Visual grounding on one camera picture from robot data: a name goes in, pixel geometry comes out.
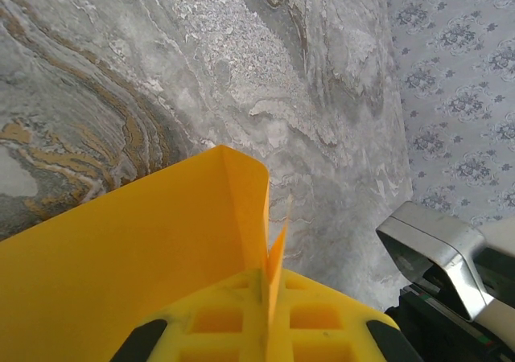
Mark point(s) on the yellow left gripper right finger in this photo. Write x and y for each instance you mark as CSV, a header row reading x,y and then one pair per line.
x,y
354,317

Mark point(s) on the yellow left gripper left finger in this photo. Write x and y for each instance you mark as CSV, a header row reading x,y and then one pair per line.
x,y
181,313

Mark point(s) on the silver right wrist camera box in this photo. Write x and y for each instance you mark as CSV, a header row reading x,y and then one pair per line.
x,y
434,237

